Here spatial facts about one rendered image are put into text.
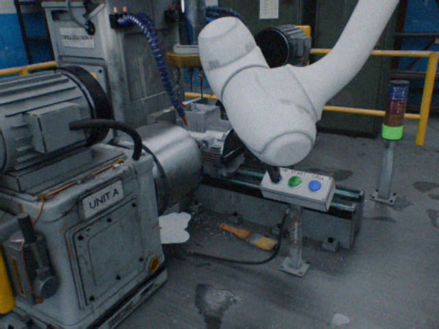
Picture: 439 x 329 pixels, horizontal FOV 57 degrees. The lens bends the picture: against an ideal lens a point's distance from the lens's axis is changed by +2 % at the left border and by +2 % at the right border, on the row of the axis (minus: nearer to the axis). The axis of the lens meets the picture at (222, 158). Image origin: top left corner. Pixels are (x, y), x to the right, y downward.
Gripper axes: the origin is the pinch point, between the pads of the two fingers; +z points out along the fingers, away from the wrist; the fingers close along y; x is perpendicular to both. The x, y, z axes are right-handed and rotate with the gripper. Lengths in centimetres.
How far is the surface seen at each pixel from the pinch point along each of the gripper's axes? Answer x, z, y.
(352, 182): -37, 60, -5
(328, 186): -0.7, 4.3, -13.1
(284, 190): 2.9, 4.3, -3.3
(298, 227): 6.5, 15.5, -6.2
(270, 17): -286, 167, 157
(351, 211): -6.5, 25.2, -15.3
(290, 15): -288, 166, 135
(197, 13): -39, -16, 37
